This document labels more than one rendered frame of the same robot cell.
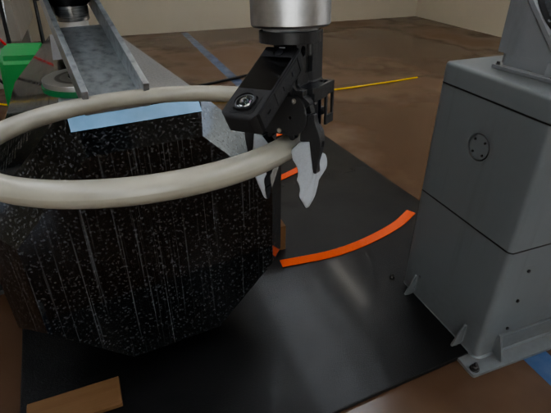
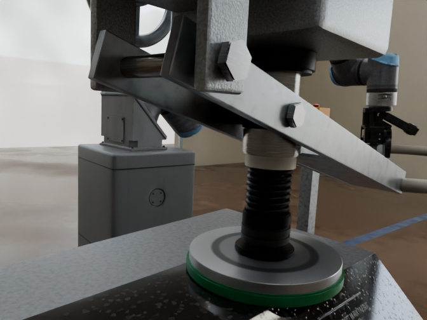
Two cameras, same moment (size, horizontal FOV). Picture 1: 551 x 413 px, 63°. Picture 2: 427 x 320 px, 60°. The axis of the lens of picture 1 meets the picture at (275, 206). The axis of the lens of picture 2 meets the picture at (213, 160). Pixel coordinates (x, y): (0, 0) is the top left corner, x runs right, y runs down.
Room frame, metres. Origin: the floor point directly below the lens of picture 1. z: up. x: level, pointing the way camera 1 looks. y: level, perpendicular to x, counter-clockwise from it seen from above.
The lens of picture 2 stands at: (1.43, 0.95, 1.04)
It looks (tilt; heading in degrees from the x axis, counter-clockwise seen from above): 8 degrees down; 251
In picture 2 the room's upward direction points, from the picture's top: 3 degrees clockwise
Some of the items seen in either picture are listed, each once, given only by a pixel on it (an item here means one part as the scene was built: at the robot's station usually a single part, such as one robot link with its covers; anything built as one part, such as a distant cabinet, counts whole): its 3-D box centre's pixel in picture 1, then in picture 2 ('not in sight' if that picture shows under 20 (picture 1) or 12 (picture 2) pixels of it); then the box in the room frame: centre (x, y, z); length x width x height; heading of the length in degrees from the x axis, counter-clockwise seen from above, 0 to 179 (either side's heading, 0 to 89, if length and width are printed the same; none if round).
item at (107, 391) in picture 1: (75, 405); not in sight; (0.80, 0.57, 0.02); 0.25 x 0.10 x 0.01; 113
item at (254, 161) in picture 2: (73, 19); (271, 153); (1.20, 0.50, 0.98); 0.07 x 0.07 x 0.04
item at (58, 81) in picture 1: (85, 77); (264, 253); (1.20, 0.50, 0.84); 0.21 x 0.21 x 0.01
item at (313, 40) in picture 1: (293, 82); (377, 125); (0.54, -0.02, 1.01); 0.09 x 0.08 x 0.12; 150
